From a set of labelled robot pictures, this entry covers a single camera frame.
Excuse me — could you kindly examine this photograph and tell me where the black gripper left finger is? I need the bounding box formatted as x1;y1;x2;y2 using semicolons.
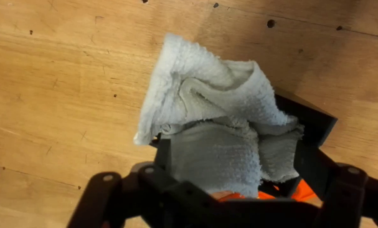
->
68;165;224;228

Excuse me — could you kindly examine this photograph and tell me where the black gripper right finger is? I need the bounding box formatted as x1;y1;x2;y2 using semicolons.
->
298;143;378;228

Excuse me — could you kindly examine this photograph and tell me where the white terry cloth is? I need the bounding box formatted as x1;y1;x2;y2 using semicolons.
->
135;35;304;198

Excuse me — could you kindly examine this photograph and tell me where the black perforated box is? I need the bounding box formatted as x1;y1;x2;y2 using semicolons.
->
151;93;335;199

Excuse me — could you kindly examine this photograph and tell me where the orange and black tool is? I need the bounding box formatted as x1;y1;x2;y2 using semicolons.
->
210;176;324;208

